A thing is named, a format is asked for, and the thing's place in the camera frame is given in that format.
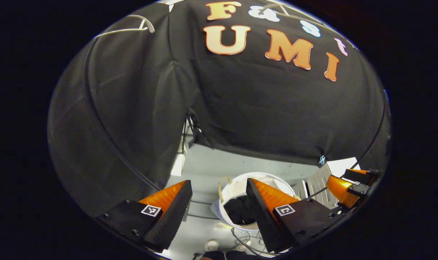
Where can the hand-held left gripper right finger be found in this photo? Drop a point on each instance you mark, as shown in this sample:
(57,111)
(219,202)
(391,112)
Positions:
(264,220)

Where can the light blue clip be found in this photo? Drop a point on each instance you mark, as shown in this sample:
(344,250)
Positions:
(322,160)

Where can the white laundry hamper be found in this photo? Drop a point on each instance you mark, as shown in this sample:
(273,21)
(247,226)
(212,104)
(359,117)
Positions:
(237,187)

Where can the white clothes hanger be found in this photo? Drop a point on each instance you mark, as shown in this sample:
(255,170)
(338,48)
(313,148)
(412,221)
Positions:
(269,7)
(149,24)

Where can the black knit sweater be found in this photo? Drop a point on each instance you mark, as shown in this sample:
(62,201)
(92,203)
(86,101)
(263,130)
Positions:
(239,211)

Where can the grey ribbed metal plate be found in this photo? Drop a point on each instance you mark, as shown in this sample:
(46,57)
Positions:
(316,186)

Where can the black backdrop cloth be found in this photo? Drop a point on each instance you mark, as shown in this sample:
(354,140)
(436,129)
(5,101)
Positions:
(240,101)

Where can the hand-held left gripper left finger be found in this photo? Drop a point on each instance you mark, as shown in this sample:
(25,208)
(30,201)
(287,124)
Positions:
(174,220)

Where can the white paper sheet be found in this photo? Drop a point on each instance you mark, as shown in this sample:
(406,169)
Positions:
(340,167)

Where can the white round floor object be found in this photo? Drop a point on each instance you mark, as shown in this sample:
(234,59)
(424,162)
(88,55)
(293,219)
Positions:
(211,245)

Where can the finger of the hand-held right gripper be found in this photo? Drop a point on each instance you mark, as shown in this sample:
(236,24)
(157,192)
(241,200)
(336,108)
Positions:
(340,189)

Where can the white panel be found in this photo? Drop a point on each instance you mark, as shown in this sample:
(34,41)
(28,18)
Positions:
(177,166)

